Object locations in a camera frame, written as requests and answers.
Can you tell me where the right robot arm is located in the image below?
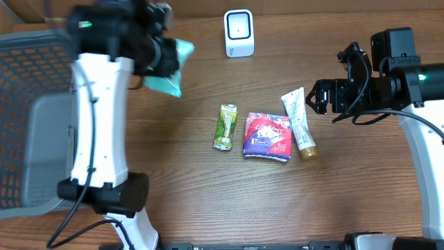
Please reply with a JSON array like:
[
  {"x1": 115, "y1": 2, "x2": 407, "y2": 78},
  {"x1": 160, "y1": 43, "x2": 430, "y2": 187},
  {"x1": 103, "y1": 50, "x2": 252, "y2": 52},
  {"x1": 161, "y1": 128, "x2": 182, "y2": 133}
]
[{"x1": 305, "y1": 27, "x2": 443, "y2": 250}]

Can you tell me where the grey plastic basket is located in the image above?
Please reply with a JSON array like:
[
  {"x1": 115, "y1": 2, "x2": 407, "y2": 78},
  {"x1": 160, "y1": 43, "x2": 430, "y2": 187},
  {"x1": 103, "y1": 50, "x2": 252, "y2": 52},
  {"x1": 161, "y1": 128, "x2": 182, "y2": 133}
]
[{"x1": 1, "y1": 29, "x2": 77, "y2": 219}]

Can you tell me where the white tube gold cap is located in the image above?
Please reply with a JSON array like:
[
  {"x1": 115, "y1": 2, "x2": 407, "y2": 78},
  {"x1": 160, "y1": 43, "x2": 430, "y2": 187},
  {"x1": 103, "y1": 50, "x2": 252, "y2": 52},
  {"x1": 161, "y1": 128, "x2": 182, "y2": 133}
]
[{"x1": 281, "y1": 87, "x2": 319, "y2": 160}]

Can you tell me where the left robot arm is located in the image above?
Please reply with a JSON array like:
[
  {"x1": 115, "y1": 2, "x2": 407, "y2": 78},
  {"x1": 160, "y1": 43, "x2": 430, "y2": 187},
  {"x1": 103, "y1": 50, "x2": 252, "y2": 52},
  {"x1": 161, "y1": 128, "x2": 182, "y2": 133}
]
[{"x1": 57, "y1": 1, "x2": 179, "y2": 249}]

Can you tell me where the green yellow snack packet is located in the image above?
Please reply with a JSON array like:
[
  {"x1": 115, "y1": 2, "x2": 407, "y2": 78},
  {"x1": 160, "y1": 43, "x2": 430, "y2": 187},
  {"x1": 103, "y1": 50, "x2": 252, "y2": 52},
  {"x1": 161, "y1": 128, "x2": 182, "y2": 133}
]
[{"x1": 213, "y1": 103, "x2": 237, "y2": 151}]

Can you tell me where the mint green tissue pack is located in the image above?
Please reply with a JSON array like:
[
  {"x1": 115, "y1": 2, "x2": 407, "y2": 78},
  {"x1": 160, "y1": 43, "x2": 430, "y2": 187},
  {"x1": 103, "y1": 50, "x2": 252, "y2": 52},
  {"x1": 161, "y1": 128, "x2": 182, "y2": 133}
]
[{"x1": 144, "y1": 39, "x2": 195, "y2": 97}]

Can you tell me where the white barcode scanner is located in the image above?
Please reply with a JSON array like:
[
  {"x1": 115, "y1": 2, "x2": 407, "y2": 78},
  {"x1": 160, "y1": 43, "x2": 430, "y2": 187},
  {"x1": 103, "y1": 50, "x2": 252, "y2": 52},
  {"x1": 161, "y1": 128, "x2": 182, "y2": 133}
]
[{"x1": 223, "y1": 9, "x2": 255, "y2": 58}]

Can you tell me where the purple red liner pack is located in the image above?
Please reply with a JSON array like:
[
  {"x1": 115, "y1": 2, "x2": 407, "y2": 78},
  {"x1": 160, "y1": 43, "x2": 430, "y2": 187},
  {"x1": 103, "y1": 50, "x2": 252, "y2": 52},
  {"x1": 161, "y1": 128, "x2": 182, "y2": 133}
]
[{"x1": 243, "y1": 112, "x2": 292, "y2": 162}]

